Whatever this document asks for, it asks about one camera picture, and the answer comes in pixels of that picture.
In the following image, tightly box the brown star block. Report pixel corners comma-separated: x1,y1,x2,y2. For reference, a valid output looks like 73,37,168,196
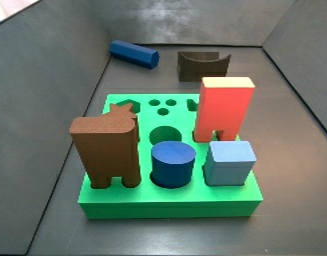
110,103,137,119

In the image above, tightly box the red arch block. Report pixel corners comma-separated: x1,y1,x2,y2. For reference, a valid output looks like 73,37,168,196
194,77,256,142

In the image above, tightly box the light blue cube block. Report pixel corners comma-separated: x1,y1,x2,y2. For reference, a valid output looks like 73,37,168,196
204,141,257,186

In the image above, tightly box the blue hexagon prism block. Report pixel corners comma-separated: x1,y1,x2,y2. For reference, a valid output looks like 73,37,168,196
110,40,161,69

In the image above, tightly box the brown arch block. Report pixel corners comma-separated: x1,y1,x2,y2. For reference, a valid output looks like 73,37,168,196
70,114,142,189

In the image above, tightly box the green shape sorter base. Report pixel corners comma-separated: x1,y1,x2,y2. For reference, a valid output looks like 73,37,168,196
78,94,264,219

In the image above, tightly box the dark blue cylinder block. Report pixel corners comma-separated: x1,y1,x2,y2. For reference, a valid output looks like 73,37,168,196
152,141,197,189

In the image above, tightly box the black curved cradle stand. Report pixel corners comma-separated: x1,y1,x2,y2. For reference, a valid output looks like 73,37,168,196
178,51,232,82

